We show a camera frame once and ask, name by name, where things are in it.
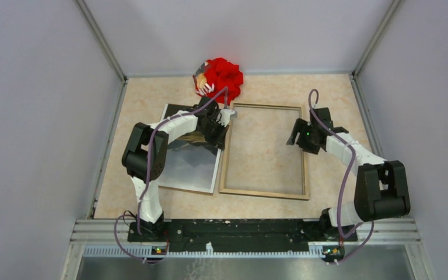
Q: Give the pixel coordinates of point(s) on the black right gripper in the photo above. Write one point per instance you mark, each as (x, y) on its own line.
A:
(301, 126)

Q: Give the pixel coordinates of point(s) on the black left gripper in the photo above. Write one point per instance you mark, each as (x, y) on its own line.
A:
(219, 140)

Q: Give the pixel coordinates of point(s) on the landscape photo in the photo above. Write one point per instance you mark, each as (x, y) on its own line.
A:
(191, 164)

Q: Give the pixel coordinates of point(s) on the wooden picture frame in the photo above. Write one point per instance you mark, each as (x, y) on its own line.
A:
(257, 160)

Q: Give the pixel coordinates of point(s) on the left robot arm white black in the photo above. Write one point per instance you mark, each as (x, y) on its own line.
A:
(144, 157)

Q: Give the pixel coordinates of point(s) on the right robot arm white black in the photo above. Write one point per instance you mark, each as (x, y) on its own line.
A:
(372, 189)

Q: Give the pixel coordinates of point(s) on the red crumpled cloth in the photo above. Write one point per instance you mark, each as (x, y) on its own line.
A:
(213, 75)

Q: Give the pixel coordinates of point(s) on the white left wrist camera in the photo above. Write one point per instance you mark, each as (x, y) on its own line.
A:
(225, 116)

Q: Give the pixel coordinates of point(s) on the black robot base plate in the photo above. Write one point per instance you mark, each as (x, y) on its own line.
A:
(235, 235)

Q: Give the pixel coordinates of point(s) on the aluminium front rail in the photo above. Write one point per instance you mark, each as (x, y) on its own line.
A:
(387, 249)

